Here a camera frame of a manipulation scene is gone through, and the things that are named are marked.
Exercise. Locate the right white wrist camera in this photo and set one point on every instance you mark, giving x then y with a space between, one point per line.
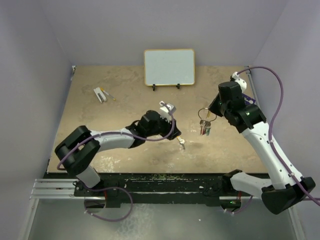
242 83

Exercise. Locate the keyring with coloured key tags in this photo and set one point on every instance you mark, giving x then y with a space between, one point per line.
205 124

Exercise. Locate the yellow tipped pen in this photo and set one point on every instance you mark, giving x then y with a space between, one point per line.
108 94

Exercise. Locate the small whiteboard on stand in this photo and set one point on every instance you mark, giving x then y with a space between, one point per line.
169 67

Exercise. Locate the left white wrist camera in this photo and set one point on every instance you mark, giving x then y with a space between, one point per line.
166 110

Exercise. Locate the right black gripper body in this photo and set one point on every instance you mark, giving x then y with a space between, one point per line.
218 107

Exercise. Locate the aluminium frame rail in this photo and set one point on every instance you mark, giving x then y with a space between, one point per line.
53 189

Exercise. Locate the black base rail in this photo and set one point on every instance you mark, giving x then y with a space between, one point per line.
153 188

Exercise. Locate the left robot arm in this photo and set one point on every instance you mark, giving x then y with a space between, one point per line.
78 149

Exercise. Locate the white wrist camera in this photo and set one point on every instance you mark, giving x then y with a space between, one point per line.
166 110
242 83

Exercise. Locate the yellow tag key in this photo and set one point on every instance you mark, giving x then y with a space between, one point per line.
181 142
208 114

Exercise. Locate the purple card package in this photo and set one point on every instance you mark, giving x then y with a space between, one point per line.
248 100

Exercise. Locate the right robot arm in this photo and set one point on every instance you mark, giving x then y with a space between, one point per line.
285 186

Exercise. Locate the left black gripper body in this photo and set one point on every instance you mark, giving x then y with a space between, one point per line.
162 128

